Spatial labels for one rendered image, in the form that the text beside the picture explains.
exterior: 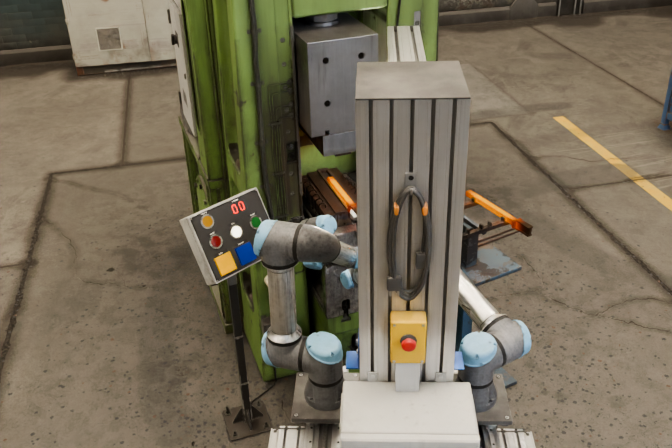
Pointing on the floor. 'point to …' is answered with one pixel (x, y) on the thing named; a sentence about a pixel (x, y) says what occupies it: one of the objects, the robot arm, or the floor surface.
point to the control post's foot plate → (237, 429)
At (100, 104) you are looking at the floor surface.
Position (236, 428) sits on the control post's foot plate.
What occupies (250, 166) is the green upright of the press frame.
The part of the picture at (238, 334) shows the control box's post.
